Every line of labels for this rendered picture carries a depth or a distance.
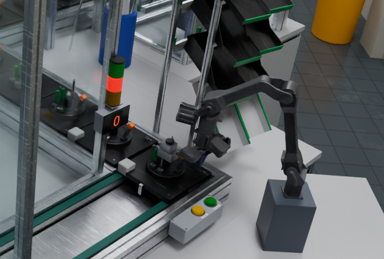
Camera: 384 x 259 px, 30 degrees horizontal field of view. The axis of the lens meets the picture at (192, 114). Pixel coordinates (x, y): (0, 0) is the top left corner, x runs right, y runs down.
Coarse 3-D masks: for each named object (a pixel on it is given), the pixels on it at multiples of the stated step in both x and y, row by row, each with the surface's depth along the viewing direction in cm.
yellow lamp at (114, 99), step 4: (108, 92) 226; (112, 92) 225; (120, 92) 227; (108, 96) 226; (112, 96) 226; (116, 96) 226; (120, 96) 228; (108, 100) 227; (112, 100) 227; (116, 100) 227; (120, 100) 229; (108, 104) 228; (112, 104) 227; (116, 104) 228
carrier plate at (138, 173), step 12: (144, 156) 258; (144, 168) 252; (192, 168) 256; (204, 168) 258; (132, 180) 247; (144, 180) 246; (156, 180) 247; (180, 180) 249; (192, 180) 250; (204, 180) 254; (156, 192) 242; (168, 192) 242; (180, 192) 243
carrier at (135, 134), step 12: (120, 132) 265; (132, 132) 270; (108, 144) 258; (120, 144) 259; (132, 144) 263; (144, 144) 264; (156, 144) 268; (108, 156) 254; (120, 156) 255; (132, 156) 258
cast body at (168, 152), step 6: (168, 138) 247; (162, 144) 246; (168, 144) 246; (174, 144) 247; (162, 150) 248; (168, 150) 246; (174, 150) 248; (162, 156) 248; (168, 156) 247; (174, 156) 247
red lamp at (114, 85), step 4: (108, 76) 224; (108, 80) 224; (112, 80) 223; (116, 80) 223; (120, 80) 224; (108, 84) 225; (112, 84) 224; (116, 84) 224; (120, 84) 225; (108, 88) 225; (112, 88) 224; (116, 88) 225; (120, 88) 226; (116, 92) 225
